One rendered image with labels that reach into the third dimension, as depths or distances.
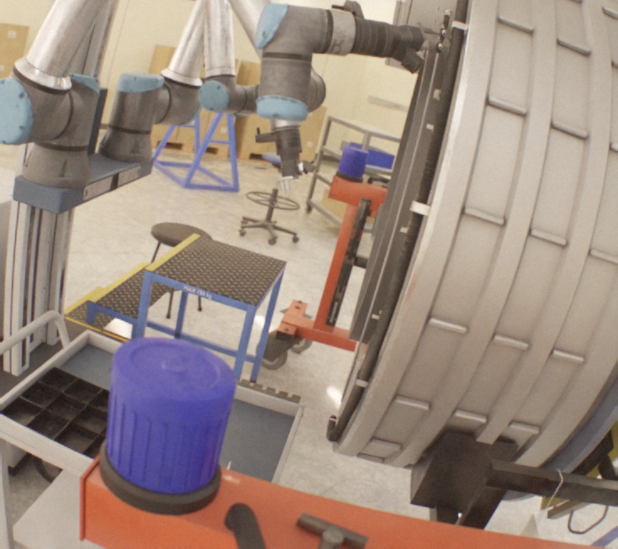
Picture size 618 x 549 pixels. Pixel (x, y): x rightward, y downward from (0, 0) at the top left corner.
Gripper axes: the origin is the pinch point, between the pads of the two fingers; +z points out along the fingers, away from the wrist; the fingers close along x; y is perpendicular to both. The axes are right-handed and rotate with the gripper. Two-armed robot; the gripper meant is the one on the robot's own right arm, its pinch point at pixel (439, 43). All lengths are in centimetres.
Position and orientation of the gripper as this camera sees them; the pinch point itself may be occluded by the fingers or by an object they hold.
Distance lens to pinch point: 121.7
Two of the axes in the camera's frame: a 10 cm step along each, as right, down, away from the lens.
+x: 2.5, -4.7, -8.5
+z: 9.6, 0.2, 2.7
